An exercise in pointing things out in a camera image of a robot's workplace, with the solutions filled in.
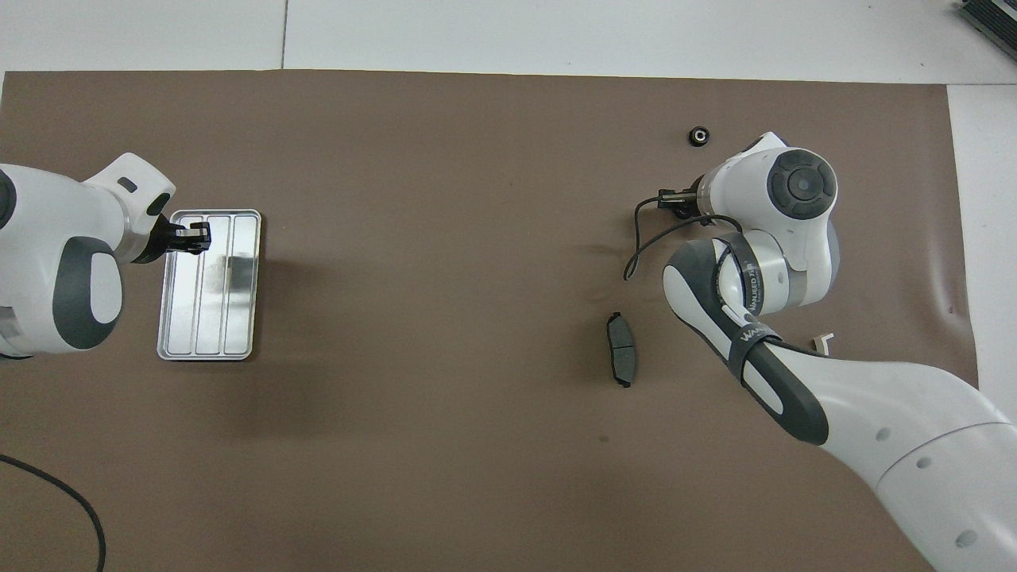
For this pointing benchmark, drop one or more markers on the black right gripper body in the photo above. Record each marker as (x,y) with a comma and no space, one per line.
(682,200)

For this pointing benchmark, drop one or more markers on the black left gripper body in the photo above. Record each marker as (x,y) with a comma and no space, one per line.
(163,238)

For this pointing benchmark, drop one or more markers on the black bearing gear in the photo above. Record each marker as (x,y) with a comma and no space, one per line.
(698,136)

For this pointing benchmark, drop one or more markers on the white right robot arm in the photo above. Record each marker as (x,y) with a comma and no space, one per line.
(874,413)

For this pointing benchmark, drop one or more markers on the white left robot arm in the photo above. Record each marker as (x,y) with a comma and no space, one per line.
(56,238)

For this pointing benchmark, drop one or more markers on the silver metal tray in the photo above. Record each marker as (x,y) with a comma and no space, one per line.
(208,310)

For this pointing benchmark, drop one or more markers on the dark grey brake pad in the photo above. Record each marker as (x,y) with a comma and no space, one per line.
(620,349)

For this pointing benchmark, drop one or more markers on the brown paper table mat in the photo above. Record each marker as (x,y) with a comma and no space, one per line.
(437,278)

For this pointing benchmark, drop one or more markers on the dark ribbed metal device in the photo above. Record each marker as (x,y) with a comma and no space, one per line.
(989,17)

